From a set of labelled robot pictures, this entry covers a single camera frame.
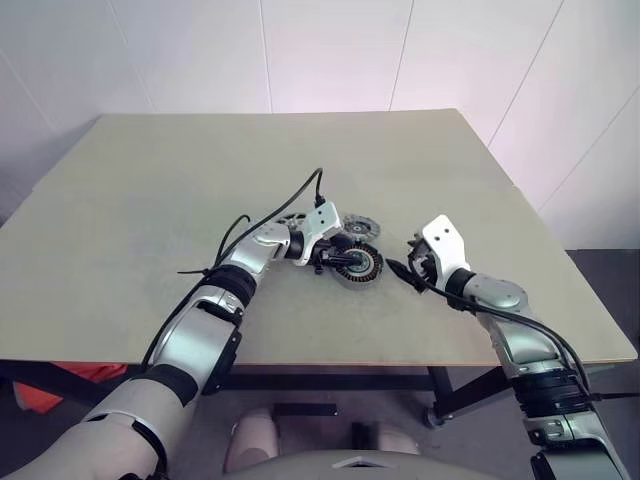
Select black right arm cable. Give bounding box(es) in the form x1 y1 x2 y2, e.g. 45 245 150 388
412 272 595 401

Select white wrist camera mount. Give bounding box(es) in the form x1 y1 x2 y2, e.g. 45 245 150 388
291 198 345 267
418 214 472 292

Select black metal table frame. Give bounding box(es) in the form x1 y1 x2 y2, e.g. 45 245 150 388
0 357 640 426

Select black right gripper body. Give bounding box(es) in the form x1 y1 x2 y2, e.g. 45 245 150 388
405 241 442 295

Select dark grey round rotor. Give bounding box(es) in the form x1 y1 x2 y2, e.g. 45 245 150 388
341 211 382 244

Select orange object under table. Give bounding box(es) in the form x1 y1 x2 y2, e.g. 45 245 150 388
12 362 129 414

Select beige rounded robot leg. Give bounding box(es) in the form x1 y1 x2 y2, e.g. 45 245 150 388
374 423 422 457
223 406 280 472

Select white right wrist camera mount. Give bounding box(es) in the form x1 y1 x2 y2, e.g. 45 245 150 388
418 214 472 292

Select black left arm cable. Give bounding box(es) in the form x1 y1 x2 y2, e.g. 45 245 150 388
141 167 326 371

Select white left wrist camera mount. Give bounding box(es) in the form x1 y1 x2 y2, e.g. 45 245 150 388
291 198 345 267

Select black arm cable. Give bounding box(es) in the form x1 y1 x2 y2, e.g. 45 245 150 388
141 167 326 371
412 272 595 401

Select black table caster wheel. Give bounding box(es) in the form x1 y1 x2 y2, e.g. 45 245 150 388
424 407 454 429

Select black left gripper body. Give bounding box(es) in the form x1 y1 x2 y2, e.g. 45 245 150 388
310 238 338 277

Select grey robot torso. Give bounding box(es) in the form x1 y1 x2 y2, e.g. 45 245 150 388
219 447 451 480

